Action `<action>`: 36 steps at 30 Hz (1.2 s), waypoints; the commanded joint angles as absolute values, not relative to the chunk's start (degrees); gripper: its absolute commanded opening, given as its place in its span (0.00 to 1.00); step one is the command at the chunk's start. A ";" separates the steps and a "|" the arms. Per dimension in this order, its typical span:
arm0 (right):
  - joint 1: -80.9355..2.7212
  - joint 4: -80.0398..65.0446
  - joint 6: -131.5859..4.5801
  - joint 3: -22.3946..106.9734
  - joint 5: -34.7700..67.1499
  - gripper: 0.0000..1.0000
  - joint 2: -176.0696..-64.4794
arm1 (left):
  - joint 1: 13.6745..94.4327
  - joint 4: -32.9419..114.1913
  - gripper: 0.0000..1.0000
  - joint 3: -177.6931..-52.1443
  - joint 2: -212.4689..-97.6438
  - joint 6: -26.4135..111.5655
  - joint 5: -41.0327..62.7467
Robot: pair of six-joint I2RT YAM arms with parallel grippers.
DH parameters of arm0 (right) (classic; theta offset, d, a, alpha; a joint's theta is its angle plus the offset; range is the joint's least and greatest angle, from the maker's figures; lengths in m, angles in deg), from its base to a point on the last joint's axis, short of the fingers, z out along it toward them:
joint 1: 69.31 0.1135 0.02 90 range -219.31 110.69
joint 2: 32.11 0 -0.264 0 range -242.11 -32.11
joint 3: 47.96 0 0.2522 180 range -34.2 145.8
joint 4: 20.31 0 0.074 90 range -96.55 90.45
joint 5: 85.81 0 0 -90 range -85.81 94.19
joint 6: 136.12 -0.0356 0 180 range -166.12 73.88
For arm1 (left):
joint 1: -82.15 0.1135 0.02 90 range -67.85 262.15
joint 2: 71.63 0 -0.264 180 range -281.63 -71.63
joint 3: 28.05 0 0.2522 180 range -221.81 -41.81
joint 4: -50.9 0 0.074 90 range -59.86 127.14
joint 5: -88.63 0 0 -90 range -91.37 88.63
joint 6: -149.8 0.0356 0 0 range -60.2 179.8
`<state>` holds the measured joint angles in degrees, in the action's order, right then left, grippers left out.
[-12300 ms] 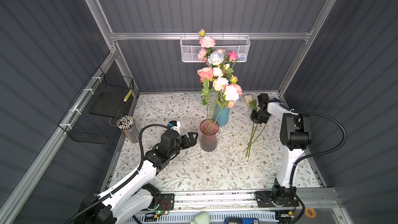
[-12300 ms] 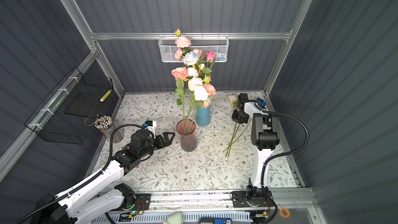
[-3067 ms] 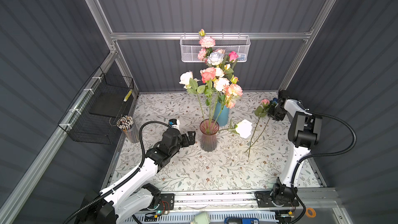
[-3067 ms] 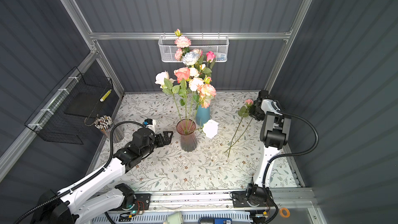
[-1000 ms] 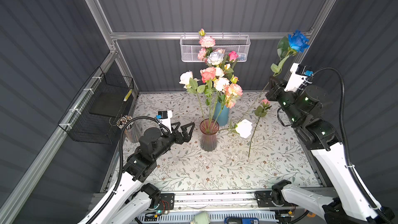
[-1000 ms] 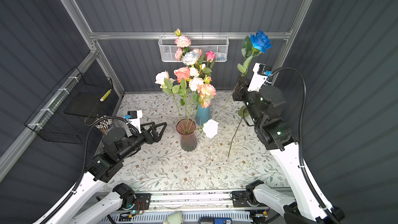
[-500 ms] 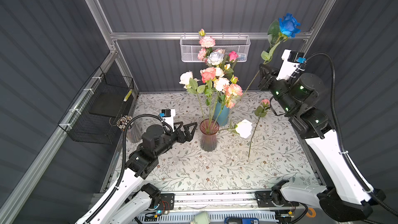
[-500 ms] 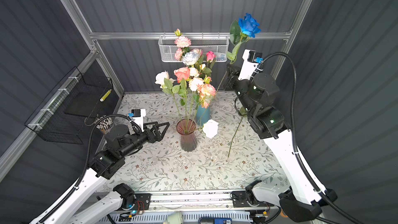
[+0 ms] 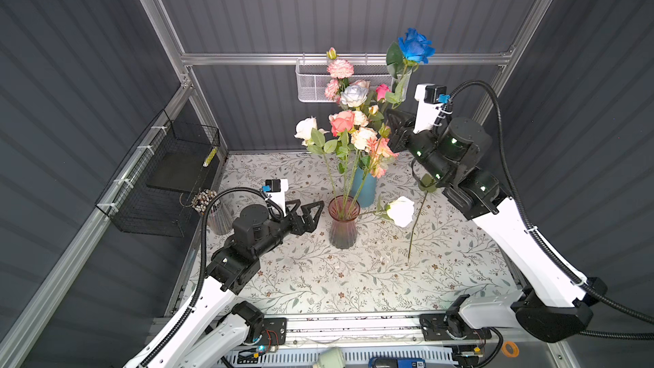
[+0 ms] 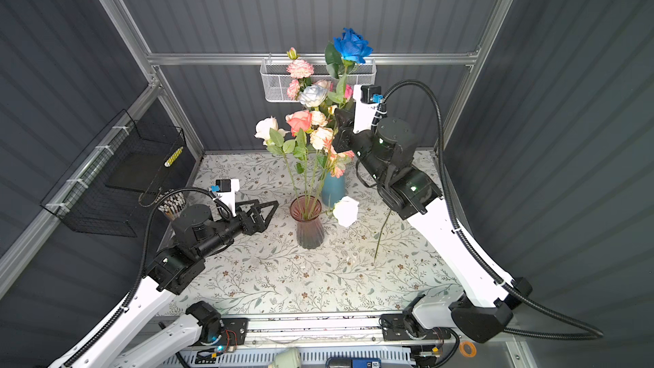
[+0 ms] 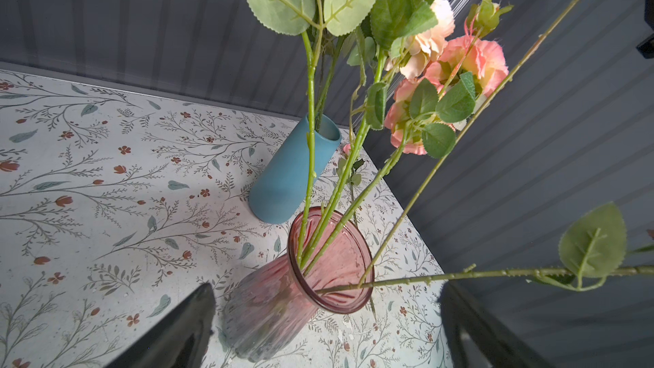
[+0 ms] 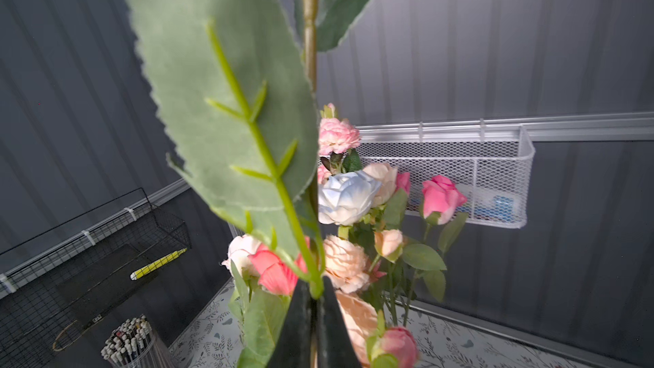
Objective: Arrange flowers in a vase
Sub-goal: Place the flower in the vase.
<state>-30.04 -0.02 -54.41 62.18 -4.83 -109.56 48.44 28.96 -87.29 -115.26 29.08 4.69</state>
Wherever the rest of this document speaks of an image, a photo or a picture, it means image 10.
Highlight peach pink peony stem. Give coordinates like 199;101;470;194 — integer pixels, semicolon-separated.
320;148;355;199

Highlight white peony spray stem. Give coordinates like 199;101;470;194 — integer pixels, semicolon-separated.
309;110;335;198

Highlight hot pink rose stem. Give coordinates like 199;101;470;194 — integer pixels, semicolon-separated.
344;85;354;101

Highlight white blue flower stem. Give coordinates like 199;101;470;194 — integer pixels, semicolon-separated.
297;85;330;109

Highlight large salmon pink rose stem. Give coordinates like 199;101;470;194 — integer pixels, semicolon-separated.
283;110;312;220

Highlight teal ceramic vase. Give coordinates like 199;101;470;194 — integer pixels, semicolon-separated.
321;172;346;209

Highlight pink ribbed glass vase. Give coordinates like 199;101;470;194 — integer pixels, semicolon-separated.
290;195;325;250

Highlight small pink rosebud stem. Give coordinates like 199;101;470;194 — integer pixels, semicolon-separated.
373;210;393;262

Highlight white rose stem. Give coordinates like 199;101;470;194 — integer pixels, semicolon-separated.
255;117;299;199
327;196;359;228

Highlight pink peony spray stem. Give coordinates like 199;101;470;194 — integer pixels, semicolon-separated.
286;47;314;101

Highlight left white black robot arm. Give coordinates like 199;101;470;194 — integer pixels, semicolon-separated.
50;199;279;367

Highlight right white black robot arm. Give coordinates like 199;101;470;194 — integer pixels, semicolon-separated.
332;109;519;343

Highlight glass cup of pencils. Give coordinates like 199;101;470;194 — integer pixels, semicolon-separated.
157;193;187;221

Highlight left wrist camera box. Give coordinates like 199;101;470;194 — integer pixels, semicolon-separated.
209;178;240;216

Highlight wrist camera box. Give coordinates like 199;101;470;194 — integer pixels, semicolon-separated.
209;178;240;216
353;85;383;134

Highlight left black corrugated cable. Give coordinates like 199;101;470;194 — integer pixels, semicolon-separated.
60;186;233;368

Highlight black corrugated cable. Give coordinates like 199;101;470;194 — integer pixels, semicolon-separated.
60;186;233;368
370;79;605;342

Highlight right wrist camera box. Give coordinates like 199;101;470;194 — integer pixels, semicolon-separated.
353;85;383;134

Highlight white wire mesh basket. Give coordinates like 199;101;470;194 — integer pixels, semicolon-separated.
260;59;377;103

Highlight black wire wall basket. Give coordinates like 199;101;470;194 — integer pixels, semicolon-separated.
41;111;188;238

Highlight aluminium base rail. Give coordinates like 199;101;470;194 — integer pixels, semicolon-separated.
168;311;512;354

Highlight right black corrugated cable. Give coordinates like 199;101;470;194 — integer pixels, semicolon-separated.
370;79;605;342

